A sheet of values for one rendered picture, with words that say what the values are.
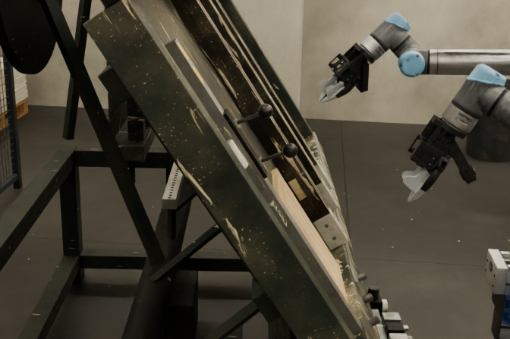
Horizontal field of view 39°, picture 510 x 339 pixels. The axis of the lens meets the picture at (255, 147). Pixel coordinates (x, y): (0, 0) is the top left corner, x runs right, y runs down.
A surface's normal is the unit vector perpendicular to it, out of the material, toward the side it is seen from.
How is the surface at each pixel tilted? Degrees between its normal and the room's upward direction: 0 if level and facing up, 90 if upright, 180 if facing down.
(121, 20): 90
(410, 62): 90
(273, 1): 90
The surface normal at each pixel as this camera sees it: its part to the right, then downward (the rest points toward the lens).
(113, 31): 0.00, 0.31
